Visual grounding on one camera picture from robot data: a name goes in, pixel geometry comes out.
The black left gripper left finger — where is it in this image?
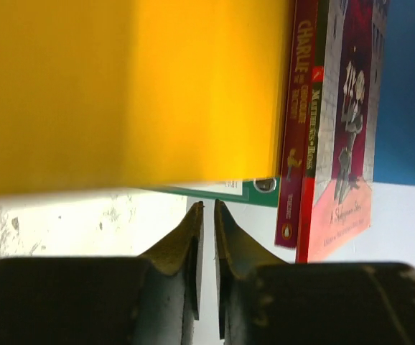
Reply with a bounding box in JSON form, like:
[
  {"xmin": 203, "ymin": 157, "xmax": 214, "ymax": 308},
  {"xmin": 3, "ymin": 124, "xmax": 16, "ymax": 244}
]
[{"xmin": 0, "ymin": 202, "xmax": 204, "ymax": 344}]

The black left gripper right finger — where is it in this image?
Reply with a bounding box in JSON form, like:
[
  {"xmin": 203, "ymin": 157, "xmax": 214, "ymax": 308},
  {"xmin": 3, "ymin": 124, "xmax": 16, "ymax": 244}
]
[{"xmin": 214, "ymin": 201, "xmax": 415, "ymax": 344}]

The orange Roald Dahl book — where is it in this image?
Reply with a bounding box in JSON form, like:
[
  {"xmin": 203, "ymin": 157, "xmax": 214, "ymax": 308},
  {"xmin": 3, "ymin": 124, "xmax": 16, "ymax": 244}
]
[{"xmin": 275, "ymin": 1, "xmax": 319, "ymax": 248}]

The pink castle cover book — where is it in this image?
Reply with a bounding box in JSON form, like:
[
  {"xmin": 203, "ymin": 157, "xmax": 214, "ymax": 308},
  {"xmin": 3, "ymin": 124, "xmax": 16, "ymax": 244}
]
[{"xmin": 308, "ymin": 0, "xmax": 390, "ymax": 262}]

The green lever arch binder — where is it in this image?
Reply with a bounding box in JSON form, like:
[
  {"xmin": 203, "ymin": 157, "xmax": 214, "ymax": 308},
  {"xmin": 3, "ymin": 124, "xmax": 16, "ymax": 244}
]
[{"xmin": 142, "ymin": 178, "xmax": 280, "ymax": 208}]

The blue shelf unit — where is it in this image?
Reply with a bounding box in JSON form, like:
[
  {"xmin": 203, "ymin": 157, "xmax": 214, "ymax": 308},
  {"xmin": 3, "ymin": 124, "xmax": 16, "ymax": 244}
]
[{"xmin": 0, "ymin": 0, "xmax": 415, "ymax": 198}]

